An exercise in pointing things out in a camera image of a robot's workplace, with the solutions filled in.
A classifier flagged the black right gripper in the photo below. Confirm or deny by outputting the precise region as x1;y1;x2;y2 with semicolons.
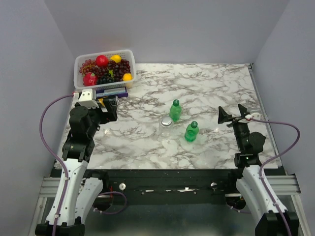
218;104;250;151

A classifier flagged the green bottle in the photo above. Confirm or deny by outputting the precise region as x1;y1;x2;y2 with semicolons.
169;99;182;122
184;121;199;142

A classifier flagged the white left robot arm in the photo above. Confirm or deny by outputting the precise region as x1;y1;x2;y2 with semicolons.
35;99;117;236

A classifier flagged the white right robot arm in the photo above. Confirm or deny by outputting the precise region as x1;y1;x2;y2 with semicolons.
218;104;299;236

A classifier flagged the black drink can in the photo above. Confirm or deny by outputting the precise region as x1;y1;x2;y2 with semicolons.
96;95;119;110

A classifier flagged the purple flat box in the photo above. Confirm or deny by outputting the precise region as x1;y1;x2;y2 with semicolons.
96;87;128;98

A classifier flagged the pink dragon fruit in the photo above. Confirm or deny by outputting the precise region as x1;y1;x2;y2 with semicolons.
83;72;97;87

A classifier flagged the black grape bunch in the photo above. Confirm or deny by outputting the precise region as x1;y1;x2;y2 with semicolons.
96;73;115;85

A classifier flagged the yellow lemon front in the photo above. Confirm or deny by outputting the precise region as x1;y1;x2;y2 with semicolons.
122;73;133;81

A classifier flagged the yellow lemon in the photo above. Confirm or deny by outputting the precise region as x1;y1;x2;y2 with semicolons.
110;55;122;63
122;73;133;81

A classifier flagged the dark red grape bunch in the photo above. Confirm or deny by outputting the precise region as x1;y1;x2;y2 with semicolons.
93;59;130;82

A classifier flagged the red grape bunch left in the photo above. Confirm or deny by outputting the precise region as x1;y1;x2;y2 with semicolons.
79;59;96;75

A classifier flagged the red apple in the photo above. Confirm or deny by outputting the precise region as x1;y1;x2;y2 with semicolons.
95;55;109;67

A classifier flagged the yellow lemon back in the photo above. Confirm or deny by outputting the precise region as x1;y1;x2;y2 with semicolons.
110;55;122;63

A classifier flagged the clear glass jar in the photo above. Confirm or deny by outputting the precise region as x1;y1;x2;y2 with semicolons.
158;116;173;137

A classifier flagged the white plastic basket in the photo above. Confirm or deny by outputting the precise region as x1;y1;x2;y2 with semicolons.
73;49;137;91

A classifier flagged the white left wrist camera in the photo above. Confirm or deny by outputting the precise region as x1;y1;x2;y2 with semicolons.
78;88;99;109

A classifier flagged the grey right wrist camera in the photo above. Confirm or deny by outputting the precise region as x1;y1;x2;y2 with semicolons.
245;109;261;120

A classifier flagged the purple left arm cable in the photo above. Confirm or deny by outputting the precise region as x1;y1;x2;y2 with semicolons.
39;93;80;236

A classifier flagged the black base frame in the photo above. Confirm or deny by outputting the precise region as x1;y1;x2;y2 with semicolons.
84;169;246;209

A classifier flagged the aluminium rail left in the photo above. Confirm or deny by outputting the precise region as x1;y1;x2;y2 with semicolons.
39;177;60;198

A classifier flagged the aluminium rail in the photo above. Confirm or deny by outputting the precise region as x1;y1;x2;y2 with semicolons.
267;175;301;196
39;177;60;198

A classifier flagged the aluminium rail right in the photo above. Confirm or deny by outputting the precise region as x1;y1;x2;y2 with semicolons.
267;175;301;196

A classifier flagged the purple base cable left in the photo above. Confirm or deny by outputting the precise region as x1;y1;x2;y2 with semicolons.
92;191;128;215

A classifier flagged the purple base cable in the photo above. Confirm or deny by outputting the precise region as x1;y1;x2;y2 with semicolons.
92;191;128;215
230;205;252;214

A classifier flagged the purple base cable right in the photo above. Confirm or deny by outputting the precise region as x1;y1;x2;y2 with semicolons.
230;205;252;214

